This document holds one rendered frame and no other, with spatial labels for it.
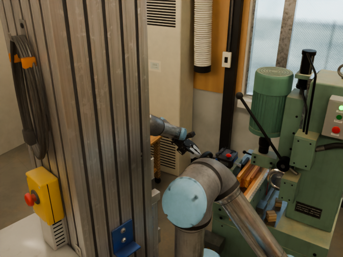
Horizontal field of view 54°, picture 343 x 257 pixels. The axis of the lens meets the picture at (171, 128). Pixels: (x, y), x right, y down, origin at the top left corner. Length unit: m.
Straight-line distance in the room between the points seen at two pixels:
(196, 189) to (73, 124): 0.34
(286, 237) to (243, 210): 0.79
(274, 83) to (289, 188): 0.48
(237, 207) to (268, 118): 0.73
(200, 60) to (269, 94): 1.48
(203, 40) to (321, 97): 1.62
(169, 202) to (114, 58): 0.38
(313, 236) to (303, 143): 0.49
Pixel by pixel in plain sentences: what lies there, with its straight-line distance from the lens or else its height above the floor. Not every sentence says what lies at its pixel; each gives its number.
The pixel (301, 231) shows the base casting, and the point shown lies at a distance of 1.82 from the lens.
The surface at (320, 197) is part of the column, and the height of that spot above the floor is 0.98.
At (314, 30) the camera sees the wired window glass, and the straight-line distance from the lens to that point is 2.98.
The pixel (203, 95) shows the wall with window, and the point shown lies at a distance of 3.31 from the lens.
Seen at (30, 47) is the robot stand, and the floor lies 1.79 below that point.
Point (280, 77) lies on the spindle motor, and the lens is 1.60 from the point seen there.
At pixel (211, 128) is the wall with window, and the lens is 3.40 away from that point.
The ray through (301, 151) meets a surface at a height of 1.23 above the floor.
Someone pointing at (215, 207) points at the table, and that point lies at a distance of 1.74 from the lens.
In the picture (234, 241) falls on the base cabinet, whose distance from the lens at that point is 1.95.
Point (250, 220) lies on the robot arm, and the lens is 1.04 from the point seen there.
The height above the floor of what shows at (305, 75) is 1.52.
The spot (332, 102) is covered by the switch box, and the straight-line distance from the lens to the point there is 1.48.
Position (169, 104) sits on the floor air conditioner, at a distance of 3.16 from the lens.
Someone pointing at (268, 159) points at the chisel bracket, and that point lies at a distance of 1.81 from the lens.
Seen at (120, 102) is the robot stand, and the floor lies 1.65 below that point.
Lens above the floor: 1.96
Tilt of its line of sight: 26 degrees down
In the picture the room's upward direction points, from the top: straight up
